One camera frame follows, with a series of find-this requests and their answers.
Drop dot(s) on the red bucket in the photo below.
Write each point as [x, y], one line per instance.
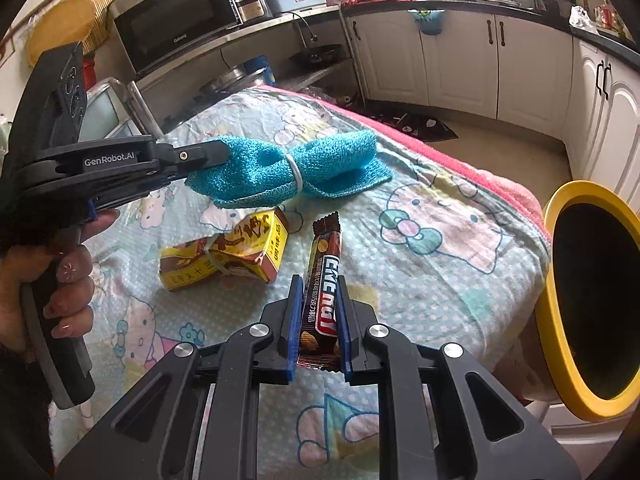
[89, 70]

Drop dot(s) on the blue knitted cloth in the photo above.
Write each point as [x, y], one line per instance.
[340, 155]

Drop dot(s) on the blue can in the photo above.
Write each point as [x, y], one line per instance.
[265, 72]

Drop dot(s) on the plastic drawer cabinet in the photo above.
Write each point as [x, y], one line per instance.
[107, 110]

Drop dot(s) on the black microwave oven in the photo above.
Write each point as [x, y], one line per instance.
[170, 20]

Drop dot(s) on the brown chocolate bar wrapper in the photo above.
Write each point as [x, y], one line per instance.
[322, 270]

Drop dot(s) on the black frying pan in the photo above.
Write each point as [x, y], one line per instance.
[320, 54]

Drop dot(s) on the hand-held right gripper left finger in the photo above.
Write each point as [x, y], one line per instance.
[295, 310]

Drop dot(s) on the steel basin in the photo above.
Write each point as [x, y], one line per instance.
[227, 80]

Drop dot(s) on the yellow rimmed trash bin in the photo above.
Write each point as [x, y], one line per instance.
[555, 310]

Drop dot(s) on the metal shelf rack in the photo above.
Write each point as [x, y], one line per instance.
[300, 22]

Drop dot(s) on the dark floor mat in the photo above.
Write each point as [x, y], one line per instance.
[420, 126]

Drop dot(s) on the round wooden board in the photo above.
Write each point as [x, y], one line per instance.
[65, 25]

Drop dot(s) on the crushed yellow brown carton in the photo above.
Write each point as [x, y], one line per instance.
[250, 240]

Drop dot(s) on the person's left hand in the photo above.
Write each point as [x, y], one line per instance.
[70, 270]

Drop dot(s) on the white kitchen cabinets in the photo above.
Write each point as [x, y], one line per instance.
[460, 70]

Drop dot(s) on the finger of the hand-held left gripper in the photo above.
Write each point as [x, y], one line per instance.
[200, 152]
[172, 176]

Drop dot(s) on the printed cartoon blanket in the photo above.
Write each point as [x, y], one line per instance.
[425, 270]

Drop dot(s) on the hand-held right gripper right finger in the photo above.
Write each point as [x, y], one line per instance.
[344, 320]

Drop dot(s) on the blue hanging bin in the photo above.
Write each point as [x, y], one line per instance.
[429, 22]

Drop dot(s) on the white plastic bag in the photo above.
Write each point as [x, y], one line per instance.
[582, 17]

